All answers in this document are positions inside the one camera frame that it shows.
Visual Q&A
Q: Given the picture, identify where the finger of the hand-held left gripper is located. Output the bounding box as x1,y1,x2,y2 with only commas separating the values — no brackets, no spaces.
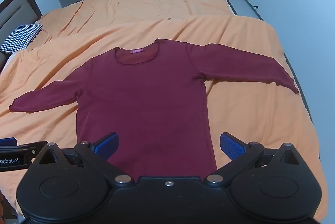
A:
0,137,17,147

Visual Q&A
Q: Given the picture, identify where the black-white houndstooth pillow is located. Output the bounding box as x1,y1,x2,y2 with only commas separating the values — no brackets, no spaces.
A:
0,24,44,54

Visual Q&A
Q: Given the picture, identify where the maroon long-sleeve shirt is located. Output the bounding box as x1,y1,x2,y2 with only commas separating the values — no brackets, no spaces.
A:
9,39,299,180

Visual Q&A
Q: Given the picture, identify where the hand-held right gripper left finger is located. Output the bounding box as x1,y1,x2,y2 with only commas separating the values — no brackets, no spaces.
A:
31,132,134,186

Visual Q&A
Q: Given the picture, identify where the orange blanket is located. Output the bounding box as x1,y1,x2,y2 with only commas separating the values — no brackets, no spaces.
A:
0,0,329,222

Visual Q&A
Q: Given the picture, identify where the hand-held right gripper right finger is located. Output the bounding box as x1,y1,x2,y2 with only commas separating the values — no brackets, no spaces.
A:
205,132,305,185

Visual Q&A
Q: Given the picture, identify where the grey padded bed headboard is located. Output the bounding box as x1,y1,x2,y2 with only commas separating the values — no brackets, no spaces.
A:
0,0,43,71

